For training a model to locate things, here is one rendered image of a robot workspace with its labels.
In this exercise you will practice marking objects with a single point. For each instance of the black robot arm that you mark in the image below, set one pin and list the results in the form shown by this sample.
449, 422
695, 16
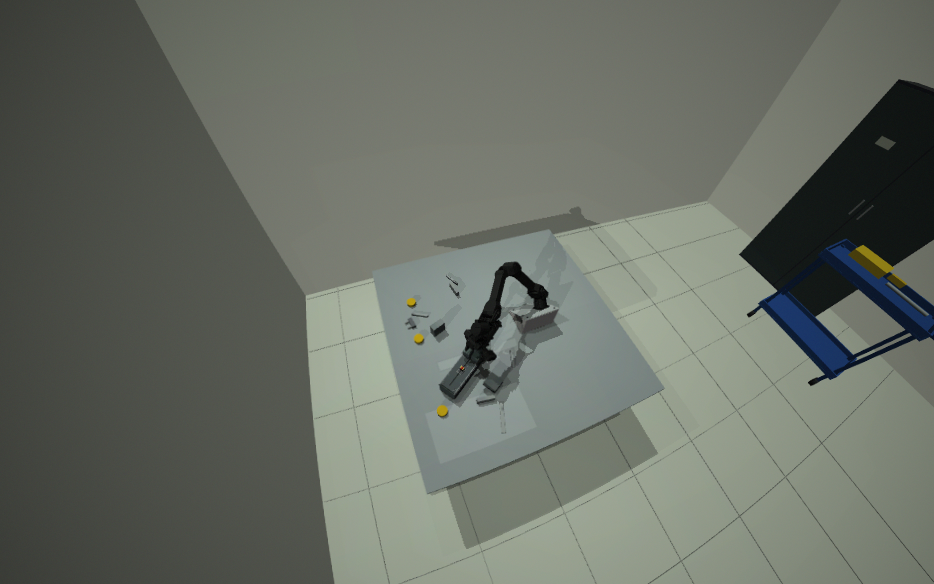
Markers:
487, 324

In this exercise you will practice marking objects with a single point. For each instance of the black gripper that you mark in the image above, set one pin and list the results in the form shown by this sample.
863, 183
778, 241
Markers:
487, 355

